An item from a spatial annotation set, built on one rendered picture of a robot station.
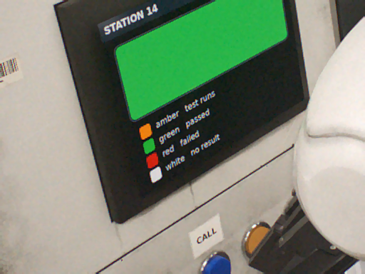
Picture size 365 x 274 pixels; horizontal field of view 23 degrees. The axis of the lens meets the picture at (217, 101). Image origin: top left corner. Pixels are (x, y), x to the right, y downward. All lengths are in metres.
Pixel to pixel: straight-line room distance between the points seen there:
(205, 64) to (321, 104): 0.34
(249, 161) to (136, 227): 0.14
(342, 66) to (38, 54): 0.31
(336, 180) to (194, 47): 0.36
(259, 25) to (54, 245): 0.27
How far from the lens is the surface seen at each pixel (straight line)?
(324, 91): 0.47
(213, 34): 0.79
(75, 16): 0.71
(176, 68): 0.77
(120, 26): 0.73
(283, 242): 0.79
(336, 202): 0.46
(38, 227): 0.75
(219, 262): 0.89
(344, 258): 0.98
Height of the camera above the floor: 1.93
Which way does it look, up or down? 24 degrees down
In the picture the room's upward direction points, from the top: 11 degrees counter-clockwise
